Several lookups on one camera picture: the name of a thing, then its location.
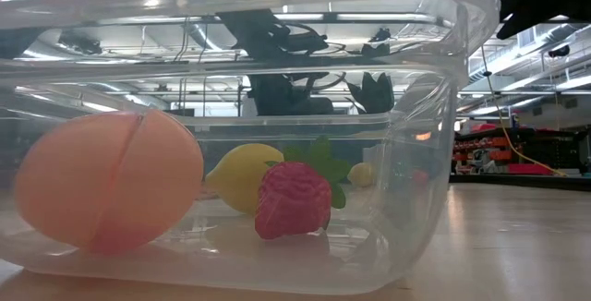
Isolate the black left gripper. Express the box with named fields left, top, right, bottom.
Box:
left=230, top=10, right=334, bottom=116

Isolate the yellow toy lemon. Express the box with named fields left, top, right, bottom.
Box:
left=346, top=162, right=376, bottom=188
left=204, top=142, right=286, bottom=217

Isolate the red toy strawberry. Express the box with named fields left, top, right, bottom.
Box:
left=253, top=135, right=353, bottom=241

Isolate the clear plastic tupperware container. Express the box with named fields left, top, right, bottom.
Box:
left=0, top=0, right=502, bottom=296

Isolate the toy peach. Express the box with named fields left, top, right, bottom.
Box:
left=13, top=109, right=205, bottom=256

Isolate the black ceiling fixture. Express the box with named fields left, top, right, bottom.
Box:
left=547, top=44, right=572, bottom=59

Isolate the red storage shelving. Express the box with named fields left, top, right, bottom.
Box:
left=452, top=123, right=591, bottom=176

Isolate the black aluminium table frame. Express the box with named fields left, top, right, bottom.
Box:
left=450, top=174, right=591, bottom=193

